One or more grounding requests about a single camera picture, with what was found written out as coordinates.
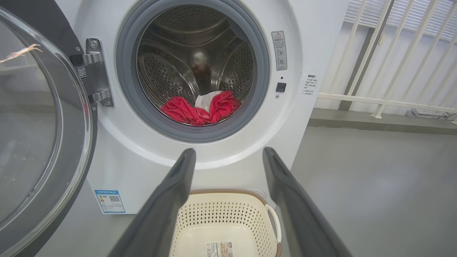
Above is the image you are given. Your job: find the white metal railing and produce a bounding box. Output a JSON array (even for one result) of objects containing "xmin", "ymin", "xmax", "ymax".
[{"xmin": 318, "ymin": 0, "xmax": 457, "ymax": 125}]

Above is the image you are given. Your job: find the white front-load washing machine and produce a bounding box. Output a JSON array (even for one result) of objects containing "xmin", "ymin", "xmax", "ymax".
[{"xmin": 54, "ymin": 0, "xmax": 350, "ymax": 215}]

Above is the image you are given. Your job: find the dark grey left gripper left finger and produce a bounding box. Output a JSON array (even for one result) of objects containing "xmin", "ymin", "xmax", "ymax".
[{"xmin": 107, "ymin": 148, "xmax": 197, "ymax": 257}]

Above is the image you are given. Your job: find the white round filter cover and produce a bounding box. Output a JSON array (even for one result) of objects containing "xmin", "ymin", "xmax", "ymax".
[{"xmin": 246, "ymin": 188, "xmax": 267, "ymax": 202}]

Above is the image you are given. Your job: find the blue energy label sticker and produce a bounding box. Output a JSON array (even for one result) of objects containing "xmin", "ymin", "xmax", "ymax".
[{"xmin": 94, "ymin": 190, "xmax": 126, "ymax": 214}]

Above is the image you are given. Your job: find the white printed instruction label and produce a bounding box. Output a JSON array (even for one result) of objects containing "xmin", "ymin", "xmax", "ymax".
[{"xmin": 205, "ymin": 242, "xmax": 233, "ymax": 257}]

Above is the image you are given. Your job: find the red garment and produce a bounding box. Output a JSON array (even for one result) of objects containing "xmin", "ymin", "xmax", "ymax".
[{"xmin": 160, "ymin": 90, "xmax": 242, "ymax": 127}]

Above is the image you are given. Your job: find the small printed text sticker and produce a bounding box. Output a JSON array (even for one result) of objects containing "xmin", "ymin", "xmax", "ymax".
[{"xmin": 303, "ymin": 74, "xmax": 317, "ymax": 96}]

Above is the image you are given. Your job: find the cream perforated basket brown rim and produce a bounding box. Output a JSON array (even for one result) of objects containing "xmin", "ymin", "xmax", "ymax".
[{"xmin": 170, "ymin": 189, "xmax": 282, "ymax": 257}]

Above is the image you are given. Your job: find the grey warning sticker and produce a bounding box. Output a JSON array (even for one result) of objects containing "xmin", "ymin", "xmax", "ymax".
[{"xmin": 271, "ymin": 31, "xmax": 288, "ymax": 71}]

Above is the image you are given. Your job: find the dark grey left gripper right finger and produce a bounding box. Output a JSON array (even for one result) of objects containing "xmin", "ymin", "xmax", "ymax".
[{"xmin": 262, "ymin": 147, "xmax": 354, "ymax": 257}]

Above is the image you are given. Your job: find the white window blind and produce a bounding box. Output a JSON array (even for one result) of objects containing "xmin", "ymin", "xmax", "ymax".
[{"xmin": 345, "ymin": 0, "xmax": 457, "ymax": 41}]

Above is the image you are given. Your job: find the metal door hinge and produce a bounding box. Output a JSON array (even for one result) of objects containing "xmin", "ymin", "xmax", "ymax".
[{"xmin": 70, "ymin": 38, "xmax": 115, "ymax": 107}]

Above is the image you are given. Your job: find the washing machine glass door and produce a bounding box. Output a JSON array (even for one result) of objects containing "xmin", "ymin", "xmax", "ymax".
[{"xmin": 0, "ymin": 0, "xmax": 97, "ymax": 257}]

